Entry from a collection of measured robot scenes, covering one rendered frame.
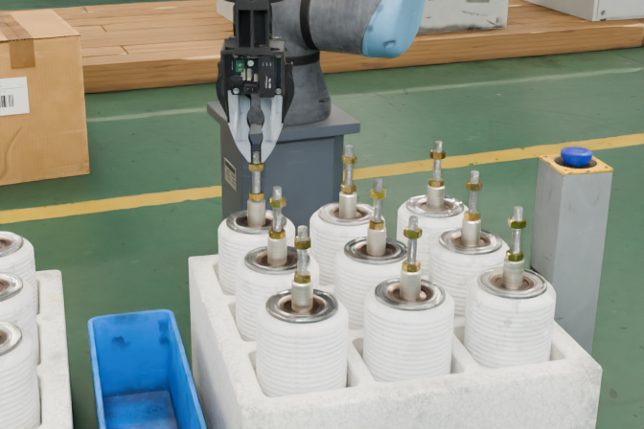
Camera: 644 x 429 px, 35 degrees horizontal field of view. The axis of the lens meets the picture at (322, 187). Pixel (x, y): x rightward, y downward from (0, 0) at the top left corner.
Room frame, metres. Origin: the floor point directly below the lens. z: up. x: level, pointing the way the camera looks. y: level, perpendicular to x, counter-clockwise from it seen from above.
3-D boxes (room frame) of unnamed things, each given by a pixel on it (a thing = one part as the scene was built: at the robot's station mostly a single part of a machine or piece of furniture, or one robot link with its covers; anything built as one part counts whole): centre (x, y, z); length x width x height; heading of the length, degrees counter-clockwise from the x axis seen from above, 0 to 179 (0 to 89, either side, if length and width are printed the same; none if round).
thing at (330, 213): (1.22, -0.03, 0.25); 0.08 x 0.08 x 0.01
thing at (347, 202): (1.22, -0.03, 0.26); 0.02 x 0.02 x 0.03
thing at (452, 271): (1.13, -0.18, 0.16); 0.10 x 0.10 x 0.18
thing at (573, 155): (1.25, -0.32, 0.32); 0.04 x 0.04 x 0.02
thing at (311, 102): (1.51, 0.06, 0.35); 0.15 x 0.15 x 0.10
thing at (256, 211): (1.18, 0.08, 0.26); 0.02 x 0.02 x 0.03
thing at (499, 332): (1.02, -0.21, 0.16); 0.10 x 0.10 x 0.18
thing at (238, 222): (1.18, 0.08, 0.25); 0.08 x 0.08 x 0.01
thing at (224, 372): (1.10, -0.06, 0.09); 0.39 x 0.39 x 0.18; 15
